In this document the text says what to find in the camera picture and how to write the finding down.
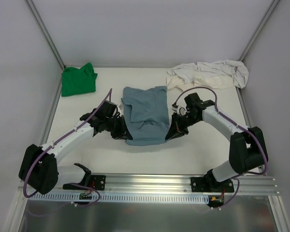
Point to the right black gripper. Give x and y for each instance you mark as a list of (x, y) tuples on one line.
[(178, 124)]

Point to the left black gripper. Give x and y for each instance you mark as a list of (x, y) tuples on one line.
[(119, 129)]

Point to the blue t shirt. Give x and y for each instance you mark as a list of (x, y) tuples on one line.
[(146, 115)]

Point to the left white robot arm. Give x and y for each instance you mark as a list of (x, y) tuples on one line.
[(40, 167)]

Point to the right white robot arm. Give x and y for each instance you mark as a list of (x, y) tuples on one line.
[(247, 146)]

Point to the green t shirt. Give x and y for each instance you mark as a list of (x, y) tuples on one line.
[(78, 81)]

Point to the white t shirt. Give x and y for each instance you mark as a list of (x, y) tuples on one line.
[(235, 69)]

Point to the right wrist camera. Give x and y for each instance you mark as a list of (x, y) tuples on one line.
[(180, 110)]

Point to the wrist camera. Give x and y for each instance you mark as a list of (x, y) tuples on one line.
[(180, 110), (120, 108)]

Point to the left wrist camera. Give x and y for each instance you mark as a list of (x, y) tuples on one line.
[(120, 108)]

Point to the aluminium mounting rail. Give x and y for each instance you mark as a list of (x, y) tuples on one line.
[(167, 183)]

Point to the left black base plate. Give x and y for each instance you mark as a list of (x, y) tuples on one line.
[(94, 181)]

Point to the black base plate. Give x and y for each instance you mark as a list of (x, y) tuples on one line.
[(202, 184), (94, 181)]

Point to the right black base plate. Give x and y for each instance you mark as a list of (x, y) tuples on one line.
[(202, 184)]

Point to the slotted white cable duct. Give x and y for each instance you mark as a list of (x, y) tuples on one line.
[(123, 197)]

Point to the left aluminium frame post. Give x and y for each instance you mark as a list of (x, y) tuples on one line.
[(41, 25)]

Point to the aluminium frame post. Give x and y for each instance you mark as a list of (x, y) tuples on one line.
[(41, 25), (260, 27)]

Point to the right aluminium frame post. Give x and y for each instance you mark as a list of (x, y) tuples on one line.
[(260, 27)]

